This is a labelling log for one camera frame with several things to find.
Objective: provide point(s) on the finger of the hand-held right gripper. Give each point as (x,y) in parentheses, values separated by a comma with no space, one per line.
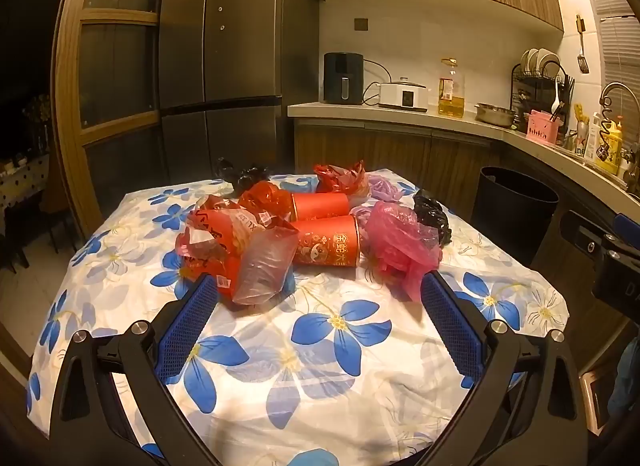
(627,225)
(581,233)

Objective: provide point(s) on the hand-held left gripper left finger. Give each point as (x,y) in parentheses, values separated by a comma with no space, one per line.
(189,328)

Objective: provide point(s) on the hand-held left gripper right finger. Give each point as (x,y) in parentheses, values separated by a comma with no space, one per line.
(450,331)

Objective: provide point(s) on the black trash bin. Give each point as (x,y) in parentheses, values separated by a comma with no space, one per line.
(515,216)

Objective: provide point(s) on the translucent plastic bag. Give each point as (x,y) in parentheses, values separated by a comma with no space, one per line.
(265,271)

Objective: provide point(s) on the red printed plastic bag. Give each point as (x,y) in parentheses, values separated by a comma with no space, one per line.
(215,236)

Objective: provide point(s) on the pink plastic bag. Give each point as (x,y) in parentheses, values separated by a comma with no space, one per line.
(400,241)

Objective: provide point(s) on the black plastic bag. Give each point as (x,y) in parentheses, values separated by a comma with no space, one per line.
(434,218)
(245,175)

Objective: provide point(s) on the purple plastic bag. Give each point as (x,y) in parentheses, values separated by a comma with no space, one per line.
(384,188)
(361,212)

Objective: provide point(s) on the red cylindrical can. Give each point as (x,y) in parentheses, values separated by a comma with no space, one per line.
(327,243)
(320,206)

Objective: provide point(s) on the yellow detergent bottle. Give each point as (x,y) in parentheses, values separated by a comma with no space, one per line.
(612,150)

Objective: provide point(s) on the white bottle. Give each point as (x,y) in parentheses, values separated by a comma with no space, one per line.
(593,140)

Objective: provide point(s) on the beer can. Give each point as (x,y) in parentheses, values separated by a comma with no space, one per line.
(580,140)

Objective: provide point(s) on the blue cloth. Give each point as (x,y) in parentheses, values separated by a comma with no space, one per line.
(631,376)

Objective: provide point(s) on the pink utensil holder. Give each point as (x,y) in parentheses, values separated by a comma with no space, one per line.
(542,128)

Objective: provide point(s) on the yellow brushes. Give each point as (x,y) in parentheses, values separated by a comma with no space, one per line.
(578,111)

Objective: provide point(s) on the blue floral tablecloth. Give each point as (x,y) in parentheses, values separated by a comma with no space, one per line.
(325,371)

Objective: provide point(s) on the white ladle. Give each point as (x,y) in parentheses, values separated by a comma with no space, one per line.
(556,100)

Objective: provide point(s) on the metal kitchen faucet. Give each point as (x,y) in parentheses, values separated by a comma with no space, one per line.
(617,86)

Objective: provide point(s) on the dark chopsticks bundle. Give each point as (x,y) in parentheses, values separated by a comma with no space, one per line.
(569,90)

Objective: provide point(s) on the metal bowl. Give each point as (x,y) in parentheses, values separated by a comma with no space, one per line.
(494,114)

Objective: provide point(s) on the hanging metal spatula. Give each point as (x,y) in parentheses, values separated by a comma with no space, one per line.
(582,60)

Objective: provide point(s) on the window blind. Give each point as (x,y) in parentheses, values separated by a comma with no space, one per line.
(622,50)

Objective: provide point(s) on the white plate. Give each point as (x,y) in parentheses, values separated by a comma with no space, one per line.
(529,59)
(549,61)

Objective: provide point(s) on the cooking oil bottle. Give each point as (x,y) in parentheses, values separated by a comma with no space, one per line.
(450,95)

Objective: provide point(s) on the wooden lower cabinets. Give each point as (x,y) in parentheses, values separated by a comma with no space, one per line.
(380,150)

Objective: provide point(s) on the dotted tablecloth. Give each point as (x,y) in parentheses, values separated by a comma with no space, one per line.
(25,175)

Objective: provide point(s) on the white rice cooker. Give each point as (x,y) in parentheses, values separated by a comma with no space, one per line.
(402,94)

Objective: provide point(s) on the stone countertop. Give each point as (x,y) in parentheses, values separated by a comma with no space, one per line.
(350,109)

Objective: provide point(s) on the grey refrigerator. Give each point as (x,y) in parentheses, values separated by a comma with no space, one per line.
(235,70)

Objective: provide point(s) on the wooden glass-panel door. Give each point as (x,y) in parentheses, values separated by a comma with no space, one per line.
(117,70)

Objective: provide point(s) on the black air fryer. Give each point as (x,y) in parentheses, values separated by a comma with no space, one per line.
(342,78)

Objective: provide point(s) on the dark wall socket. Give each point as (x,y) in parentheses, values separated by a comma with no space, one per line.
(361,24)

